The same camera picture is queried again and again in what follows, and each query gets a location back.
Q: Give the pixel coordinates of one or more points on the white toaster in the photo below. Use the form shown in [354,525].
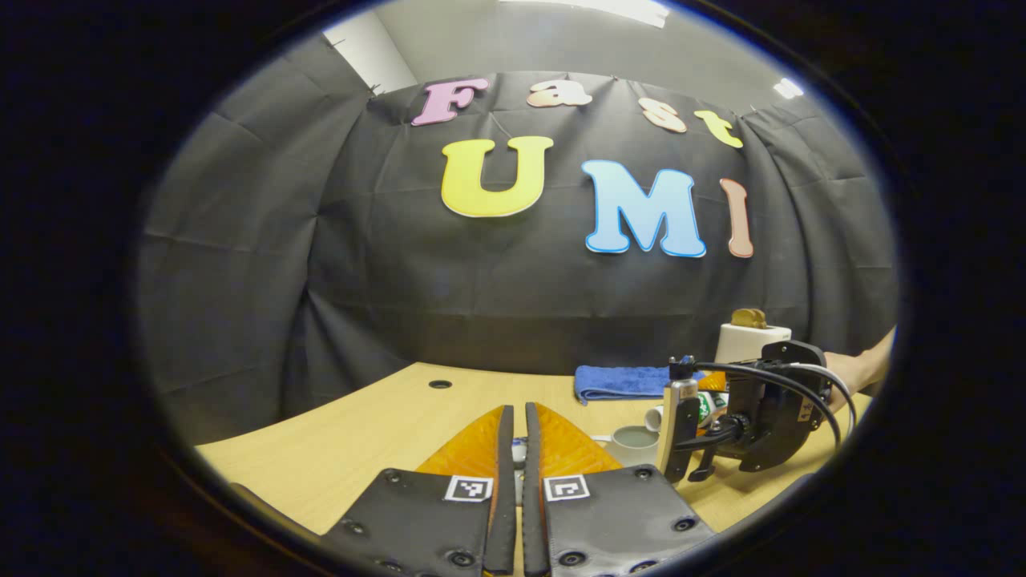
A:
[741,344]

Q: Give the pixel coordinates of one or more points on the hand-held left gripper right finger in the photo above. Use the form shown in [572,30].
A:
[533,497]

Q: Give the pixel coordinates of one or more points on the white plastic water bottle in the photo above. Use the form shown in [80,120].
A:
[712,407]

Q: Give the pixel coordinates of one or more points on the long ceiling light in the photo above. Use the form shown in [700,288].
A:
[593,10]

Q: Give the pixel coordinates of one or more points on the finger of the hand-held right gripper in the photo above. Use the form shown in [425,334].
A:
[712,381]

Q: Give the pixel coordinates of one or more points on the small ceiling light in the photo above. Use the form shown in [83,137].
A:
[789,88]

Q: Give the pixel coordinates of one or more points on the blue folded towel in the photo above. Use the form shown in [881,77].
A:
[621,383]

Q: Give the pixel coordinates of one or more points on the brown toast slice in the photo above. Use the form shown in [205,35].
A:
[749,318]

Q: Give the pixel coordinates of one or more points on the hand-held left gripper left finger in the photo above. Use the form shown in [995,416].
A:
[501,497]

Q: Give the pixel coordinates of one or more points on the black backdrop cloth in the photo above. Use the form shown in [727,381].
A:
[449,280]

